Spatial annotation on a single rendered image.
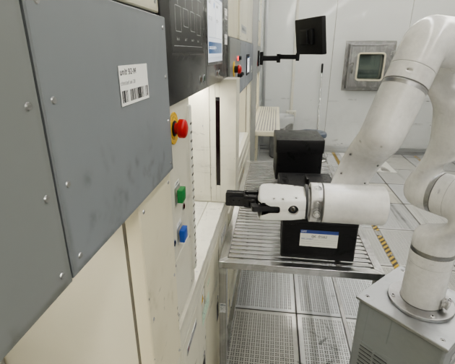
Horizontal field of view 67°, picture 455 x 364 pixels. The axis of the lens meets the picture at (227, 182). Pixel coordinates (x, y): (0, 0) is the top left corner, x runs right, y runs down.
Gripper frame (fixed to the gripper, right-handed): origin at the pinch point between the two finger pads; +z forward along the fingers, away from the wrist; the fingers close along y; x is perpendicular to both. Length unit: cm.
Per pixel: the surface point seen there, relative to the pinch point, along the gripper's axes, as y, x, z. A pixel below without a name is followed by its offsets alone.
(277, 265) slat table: 40, -44, -12
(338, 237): 46, -34, -33
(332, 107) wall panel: 480, -50, -95
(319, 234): 46, -33, -26
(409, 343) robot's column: 15, -50, -50
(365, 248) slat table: 57, -44, -47
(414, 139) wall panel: 480, -96, -222
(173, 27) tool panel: 1.7, 34.6, 12.4
